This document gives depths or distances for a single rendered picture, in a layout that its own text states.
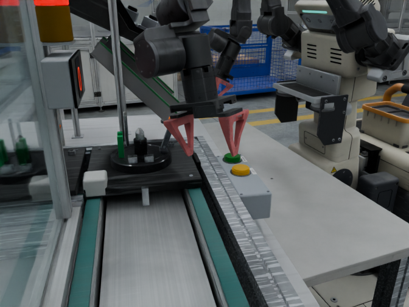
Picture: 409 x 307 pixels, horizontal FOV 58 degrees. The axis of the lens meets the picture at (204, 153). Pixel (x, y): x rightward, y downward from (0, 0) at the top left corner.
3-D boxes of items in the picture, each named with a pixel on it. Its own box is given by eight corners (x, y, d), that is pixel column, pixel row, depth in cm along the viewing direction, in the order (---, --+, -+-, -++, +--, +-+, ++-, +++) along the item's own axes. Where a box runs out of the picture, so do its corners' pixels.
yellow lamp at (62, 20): (75, 38, 59) (71, 5, 57) (71, 42, 54) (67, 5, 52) (42, 39, 58) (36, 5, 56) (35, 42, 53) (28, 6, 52)
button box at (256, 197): (241, 175, 96) (241, 152, 93) (270, 218, 77) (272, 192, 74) (214, 177, 94) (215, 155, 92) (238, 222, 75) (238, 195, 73)
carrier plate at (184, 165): (184, 146, 100) (184, 139, 100) (202, 187, 79) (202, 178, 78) (92, 153, 96) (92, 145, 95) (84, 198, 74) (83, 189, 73)
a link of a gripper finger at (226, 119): (235, 161, 59) (226, 103, 57) (200, 161, 64) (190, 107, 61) (255, 150, 65) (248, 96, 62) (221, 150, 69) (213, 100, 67)
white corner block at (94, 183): (108, 186, 79) (106, 169, 78) (108, 196, 75) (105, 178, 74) (86, 188, 78) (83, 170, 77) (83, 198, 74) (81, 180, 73)
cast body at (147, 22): (156, 41, 121) (164, 21, 119) (154, 42, 117) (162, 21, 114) (132, 30, 120) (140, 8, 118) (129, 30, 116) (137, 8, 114)
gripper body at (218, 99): (218, 112, 59) (210, 64, 57) (170, 116, 65) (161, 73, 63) (238, 105, 64) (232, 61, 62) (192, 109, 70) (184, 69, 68)
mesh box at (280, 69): (267, 83, 627) (270, 22, 589) (299, 94, 553) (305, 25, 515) (198, 90, 581) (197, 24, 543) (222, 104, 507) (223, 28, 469)
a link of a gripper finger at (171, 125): (201, 161, 63) (191, 106, 61) (169, 161, 68) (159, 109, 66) (222, 150, 69) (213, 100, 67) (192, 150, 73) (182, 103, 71)
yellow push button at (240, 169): (246, 170, 86) (246, 162, 85) (251, 178, 82) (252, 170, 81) (229, 172, 85) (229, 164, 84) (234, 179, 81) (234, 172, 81)
